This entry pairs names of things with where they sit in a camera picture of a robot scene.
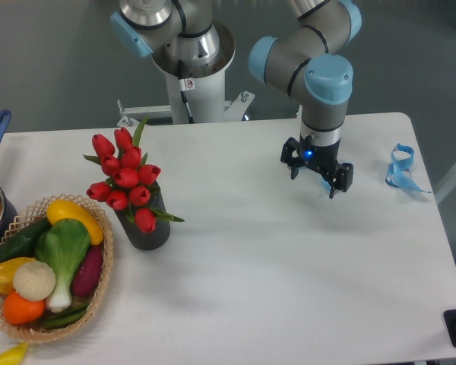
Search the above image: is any orange fruit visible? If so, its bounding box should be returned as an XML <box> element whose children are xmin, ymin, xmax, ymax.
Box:
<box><xmin>3</xmin><ymin>291</ymin><xmax>46</xmax><ymax>325</ymax></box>

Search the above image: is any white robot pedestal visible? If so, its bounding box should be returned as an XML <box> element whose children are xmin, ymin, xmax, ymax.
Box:
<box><xmin>118</xmin><ymin>21</ymin><xmax>255</xmax><ymax>126</ymax></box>

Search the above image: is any yellow bell pepper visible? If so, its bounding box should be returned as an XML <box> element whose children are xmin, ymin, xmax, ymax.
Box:
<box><xmin>0</xmin><ymin>257</ymin><xmax>34</xmax><ymax>294</ymax></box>

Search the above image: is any green vegetable at basket bottom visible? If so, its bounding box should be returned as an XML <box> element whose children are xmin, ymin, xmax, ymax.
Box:
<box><xmin>41</xmin><ymin>303</ymin><xmax>89</xmax><ymax>330</ymax></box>

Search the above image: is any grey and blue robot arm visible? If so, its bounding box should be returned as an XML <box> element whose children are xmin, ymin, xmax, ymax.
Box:
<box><xmin>110</xmin><ymin>1</ymin><xmax>362</xmax><ymax>192</ymax></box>

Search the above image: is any white garlic bulb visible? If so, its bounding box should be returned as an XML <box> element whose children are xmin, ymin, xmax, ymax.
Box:
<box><xmin>13</xmin><ymin>261</ymin><xmax>56</xmax><ymax>301</ymax></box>

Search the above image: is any purple sweet potato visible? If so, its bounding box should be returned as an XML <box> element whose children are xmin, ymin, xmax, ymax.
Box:
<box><xmin>71</xmin><ymin>246</ymin><xmax>103</xmax><ymax>297</ymax></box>

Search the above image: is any green bok choy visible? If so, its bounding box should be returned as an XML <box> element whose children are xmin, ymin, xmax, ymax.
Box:
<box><xmin>35</xmin><ymin>218</ymin><xmax>90</xmax><ymax>313</ymax></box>

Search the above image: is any woven wicker basket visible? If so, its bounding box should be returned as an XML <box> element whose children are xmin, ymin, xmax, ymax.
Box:
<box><xmin>0</xmin><ymin>194</ymin><xmax>114</xmax><ymax>344</ymax></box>

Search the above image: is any blue ribbon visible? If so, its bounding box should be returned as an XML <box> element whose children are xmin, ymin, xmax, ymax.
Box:
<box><xmin>385</xmin><ymin>143</ymin><xmax>431</xmax><ymax>193</ymax></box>

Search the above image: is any dark green cucumber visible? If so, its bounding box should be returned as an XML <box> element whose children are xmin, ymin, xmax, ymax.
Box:
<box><xmin>0</xmin><ymin>217</ymin><xmax>51</xmax><ymax>263</ymax></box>

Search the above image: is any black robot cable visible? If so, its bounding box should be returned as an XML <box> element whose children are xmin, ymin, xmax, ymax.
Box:
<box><xmin>176</xmin><ymin>59</ymin><xmax>195</xmax><ymax>124</ymax></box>

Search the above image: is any yellow banana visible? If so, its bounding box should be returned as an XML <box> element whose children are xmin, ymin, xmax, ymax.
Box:
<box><xmin>0</xmin><ymin>342</ymin><xmax>29</xmax><ymax>365</ymax></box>

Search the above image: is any red tulip bouquet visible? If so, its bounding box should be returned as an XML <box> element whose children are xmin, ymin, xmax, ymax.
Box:
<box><xmin>84</xmin><ymin>117</ymin><xmax>184</xmax><ymax>223</ymax></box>

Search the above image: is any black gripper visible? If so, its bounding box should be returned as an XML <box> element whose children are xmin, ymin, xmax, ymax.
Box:
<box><xmin>280</xmin><ymin>137</ymin><xmax>354</xmax><ymax>198</ymax></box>

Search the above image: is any dark grey ribbed vase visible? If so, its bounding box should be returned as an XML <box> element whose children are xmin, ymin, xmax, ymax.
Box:
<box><xmin>115</xmin><ymin>181</ymin><xmax>170</xmax><ymax>251</ymax></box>

